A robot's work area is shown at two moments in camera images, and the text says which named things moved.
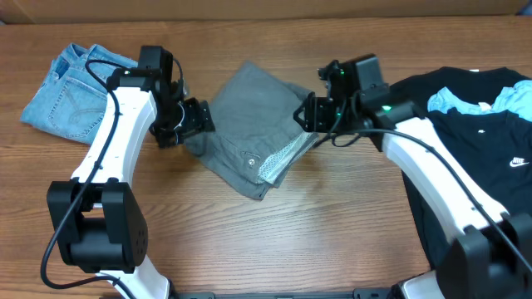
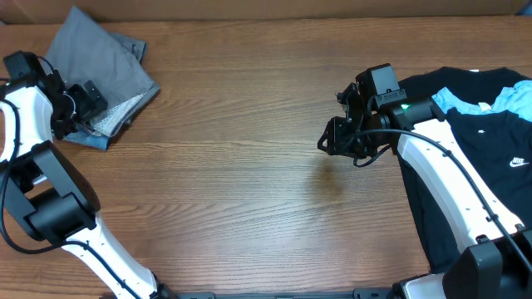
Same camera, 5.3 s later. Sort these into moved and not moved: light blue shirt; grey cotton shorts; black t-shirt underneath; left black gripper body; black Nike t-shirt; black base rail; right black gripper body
Moved: left black gripper body; grey cotton shorts; right black gripper body
Not moved: black t-shirt underneath; black base rail; black Nike t-shirt; light blue shirt
